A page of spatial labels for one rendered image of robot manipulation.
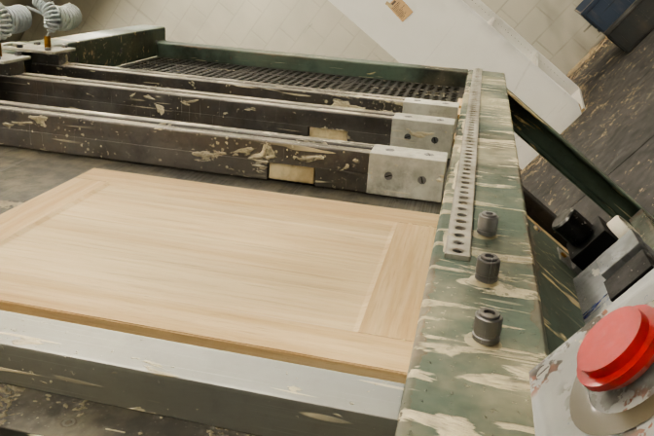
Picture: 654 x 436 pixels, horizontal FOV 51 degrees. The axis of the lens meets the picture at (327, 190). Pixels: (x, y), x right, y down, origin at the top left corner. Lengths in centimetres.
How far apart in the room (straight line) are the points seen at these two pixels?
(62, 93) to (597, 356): 148
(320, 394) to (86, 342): 21
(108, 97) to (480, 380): 119
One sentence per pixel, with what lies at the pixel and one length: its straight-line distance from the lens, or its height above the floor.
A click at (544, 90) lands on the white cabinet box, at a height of 29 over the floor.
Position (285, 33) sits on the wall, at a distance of 653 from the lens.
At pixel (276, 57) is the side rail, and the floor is 143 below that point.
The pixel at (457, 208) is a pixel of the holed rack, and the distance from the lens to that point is 96.
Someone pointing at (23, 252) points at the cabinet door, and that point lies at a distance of 89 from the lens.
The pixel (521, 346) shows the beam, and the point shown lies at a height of 83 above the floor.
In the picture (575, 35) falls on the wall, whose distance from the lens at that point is 617.
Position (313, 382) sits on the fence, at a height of 96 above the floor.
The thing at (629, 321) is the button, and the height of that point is 94.
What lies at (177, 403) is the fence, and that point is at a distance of 60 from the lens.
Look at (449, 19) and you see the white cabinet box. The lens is 476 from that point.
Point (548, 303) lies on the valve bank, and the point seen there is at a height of 80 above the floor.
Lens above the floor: 107
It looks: 2 degrees down
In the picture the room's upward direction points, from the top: 49 degrees counter-clockwise
